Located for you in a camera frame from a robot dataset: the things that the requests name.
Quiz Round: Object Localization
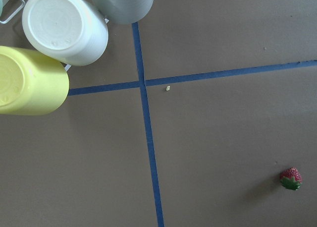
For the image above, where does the yellow plastic cup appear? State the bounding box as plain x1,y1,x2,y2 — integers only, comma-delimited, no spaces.
0,46,69,115

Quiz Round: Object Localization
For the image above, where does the red strawberry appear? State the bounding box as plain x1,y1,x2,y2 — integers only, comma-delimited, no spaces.
279,167,302,191

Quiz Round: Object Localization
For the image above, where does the white plastic cup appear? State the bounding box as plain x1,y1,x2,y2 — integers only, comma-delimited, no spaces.
22,0,109,67

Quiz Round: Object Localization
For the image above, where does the grey plastic cup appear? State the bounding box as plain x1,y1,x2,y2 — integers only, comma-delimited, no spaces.
92,0,154,24

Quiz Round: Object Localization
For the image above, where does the white wire cup rack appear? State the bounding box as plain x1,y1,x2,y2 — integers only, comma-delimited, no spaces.
0,0,109,71

